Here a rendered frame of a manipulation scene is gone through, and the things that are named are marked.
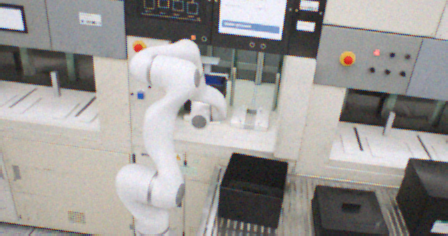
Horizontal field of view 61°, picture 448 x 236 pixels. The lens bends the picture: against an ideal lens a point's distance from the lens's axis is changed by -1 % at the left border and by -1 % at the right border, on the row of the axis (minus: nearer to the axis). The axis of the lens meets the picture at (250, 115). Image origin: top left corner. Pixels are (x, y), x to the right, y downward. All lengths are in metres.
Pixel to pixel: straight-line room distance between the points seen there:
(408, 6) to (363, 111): 0.85
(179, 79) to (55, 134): 1.27
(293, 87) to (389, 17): 0.51
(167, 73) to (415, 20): 1.12
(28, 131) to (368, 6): 1.85
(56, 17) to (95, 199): 1.08
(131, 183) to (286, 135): 0.87
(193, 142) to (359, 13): 1.03
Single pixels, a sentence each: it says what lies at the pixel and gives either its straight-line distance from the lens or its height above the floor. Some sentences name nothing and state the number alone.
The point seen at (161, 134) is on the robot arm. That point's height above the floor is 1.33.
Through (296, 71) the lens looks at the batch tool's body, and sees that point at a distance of 1.76.
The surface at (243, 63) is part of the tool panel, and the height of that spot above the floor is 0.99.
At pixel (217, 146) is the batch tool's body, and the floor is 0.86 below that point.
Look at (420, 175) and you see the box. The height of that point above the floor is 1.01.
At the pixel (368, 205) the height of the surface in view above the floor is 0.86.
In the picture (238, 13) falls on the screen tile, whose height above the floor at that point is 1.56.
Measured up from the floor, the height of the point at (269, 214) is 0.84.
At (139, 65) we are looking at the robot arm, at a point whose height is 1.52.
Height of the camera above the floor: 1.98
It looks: 28 degrees down
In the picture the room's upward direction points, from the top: 7 degrees clockwise
